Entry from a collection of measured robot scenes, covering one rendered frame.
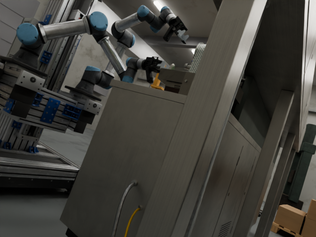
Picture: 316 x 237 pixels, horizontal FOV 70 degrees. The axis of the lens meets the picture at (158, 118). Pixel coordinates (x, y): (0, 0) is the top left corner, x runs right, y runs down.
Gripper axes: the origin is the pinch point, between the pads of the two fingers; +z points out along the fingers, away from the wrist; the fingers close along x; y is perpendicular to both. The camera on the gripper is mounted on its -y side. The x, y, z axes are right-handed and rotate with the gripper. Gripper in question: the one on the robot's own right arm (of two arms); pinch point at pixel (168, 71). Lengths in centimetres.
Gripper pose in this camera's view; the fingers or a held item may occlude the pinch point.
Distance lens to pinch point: 143.4
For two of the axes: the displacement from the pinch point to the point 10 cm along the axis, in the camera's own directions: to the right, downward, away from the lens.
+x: 5.1, 2.6, 8.2
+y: 3.5, -9.3, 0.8
